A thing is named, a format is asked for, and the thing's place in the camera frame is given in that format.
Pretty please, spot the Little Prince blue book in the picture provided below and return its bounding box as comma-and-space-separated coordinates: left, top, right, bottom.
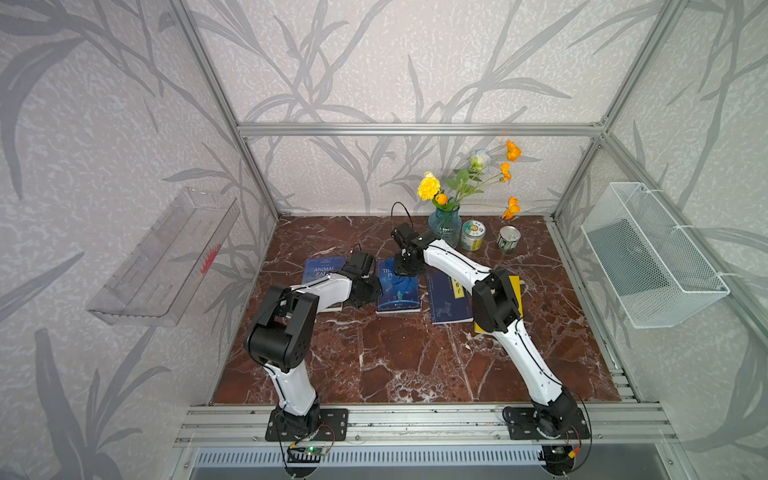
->
376, 257, 422, 315

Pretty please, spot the Animal Farm book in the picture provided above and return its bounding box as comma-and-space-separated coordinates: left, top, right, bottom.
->
299, 256, 351, 313

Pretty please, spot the dark navy Chinese book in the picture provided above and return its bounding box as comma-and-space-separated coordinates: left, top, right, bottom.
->
427, 270, 473, 325

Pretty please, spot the yellow book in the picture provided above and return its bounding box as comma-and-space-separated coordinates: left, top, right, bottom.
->
471, 270, 523, 333

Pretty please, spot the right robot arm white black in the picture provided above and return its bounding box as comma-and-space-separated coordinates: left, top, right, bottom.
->
391, 223, 579, 439

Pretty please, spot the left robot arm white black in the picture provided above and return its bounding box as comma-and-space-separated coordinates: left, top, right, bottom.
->
244, 250, 382, 431

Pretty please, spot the glass vase teal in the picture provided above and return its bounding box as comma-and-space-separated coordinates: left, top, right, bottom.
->
428, 207, 463, 247

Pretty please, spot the green white tin can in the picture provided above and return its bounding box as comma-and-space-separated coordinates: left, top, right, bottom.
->
460, 220, 487, 252

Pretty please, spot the open silver tin can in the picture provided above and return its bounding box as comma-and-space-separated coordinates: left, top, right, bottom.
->
496, 225, 521, 252

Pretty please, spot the yellow orange flower bouquet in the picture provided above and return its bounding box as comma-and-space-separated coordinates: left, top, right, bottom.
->
416, 140, 522, 212

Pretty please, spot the left circuit board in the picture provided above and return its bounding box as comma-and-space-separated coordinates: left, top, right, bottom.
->
286, 443, 334, 464

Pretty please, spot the circuit board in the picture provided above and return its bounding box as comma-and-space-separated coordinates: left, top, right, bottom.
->
539, 445, 576, 471
286, 443, 334, 464

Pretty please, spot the clear acrylic shelf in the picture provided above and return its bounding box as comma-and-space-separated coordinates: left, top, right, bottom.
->
86, 187, 241, 327

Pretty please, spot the right circuit board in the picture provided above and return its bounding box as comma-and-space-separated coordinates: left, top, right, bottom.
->
539, 445, 576, 471

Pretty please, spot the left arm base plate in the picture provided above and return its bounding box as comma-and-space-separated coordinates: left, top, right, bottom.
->
265, 406, 349, 442

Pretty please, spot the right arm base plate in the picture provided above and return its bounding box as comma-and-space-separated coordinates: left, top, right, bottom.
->
502, 406, 591, 441

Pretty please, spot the aluminium front rail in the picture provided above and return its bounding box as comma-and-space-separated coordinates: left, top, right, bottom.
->
173, 402, 678, 448

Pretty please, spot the white wire basket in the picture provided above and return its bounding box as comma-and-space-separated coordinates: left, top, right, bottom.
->
581, 182, 731, 329

